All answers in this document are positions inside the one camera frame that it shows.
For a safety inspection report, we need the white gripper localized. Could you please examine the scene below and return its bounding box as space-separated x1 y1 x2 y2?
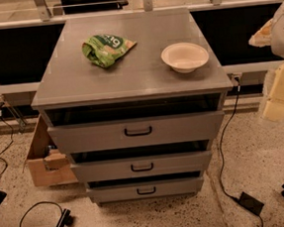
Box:
261 63 284 122

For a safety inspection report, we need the grey bottom drawer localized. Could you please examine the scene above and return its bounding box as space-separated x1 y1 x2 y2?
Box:
86 177 204 204

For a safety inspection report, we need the grey drawer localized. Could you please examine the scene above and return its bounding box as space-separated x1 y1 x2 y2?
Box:
86 177 204 204
48 111 224 154
71 151 212 182

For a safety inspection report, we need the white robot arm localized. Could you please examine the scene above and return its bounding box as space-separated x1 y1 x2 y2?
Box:
249 1 284 123

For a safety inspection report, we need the grey middle drawer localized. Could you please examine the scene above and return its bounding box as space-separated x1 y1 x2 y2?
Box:
71 151 212 182

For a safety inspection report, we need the grey drawer cabinet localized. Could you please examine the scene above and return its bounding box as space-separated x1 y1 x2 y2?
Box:
23 4 243 211

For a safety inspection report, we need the grey top drawer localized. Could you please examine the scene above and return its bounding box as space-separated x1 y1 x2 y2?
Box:
48 111 224 154

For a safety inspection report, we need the black power adapter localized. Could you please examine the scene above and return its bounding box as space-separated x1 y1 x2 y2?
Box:
238 192 264 216

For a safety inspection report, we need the white paper bowl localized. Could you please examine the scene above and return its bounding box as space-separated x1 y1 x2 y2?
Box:
161 43 210 74

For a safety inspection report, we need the green chip bag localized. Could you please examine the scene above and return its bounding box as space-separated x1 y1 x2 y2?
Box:
81 34 137 68

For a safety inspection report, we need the brown cardboard box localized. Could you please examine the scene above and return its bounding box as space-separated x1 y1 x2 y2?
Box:
26 116 77 186

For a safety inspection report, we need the black stand leg left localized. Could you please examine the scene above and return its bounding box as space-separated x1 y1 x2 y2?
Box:
55 209 74 227

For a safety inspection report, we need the black office chair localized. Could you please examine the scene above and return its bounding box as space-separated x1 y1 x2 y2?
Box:
52 0 129 16

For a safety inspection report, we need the black right power cable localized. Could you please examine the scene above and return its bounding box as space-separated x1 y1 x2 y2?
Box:
210 74 265 227

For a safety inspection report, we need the metal railing frame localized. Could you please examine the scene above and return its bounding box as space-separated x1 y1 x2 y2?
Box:
0 0 284 136

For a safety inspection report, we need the black left wall cable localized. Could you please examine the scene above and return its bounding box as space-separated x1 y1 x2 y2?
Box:
0 100 18 178

